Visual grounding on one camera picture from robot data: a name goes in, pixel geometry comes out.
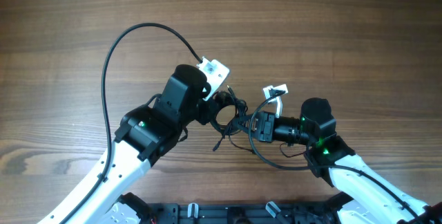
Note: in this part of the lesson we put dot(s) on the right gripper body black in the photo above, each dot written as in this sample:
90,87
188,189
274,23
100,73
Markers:
261,127

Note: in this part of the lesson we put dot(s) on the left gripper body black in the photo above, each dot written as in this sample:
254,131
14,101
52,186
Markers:
206,110

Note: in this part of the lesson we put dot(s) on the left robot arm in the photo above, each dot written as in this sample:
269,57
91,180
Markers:
144,135

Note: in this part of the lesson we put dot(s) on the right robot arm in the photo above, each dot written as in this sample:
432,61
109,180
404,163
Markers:
365,197

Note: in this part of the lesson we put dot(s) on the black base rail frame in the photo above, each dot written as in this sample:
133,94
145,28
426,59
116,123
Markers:
298,212

